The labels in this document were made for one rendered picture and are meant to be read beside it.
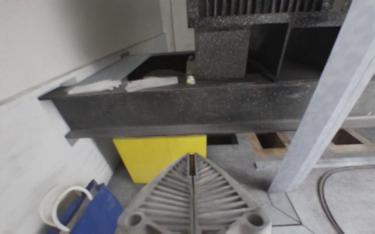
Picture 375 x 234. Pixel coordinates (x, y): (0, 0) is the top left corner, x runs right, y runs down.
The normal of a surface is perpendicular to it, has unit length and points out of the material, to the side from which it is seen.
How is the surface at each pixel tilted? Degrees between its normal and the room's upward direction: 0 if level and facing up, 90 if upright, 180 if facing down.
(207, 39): 90
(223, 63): 90
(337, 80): 90
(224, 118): 90
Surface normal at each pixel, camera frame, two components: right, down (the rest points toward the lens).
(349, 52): -0.14, 0.56
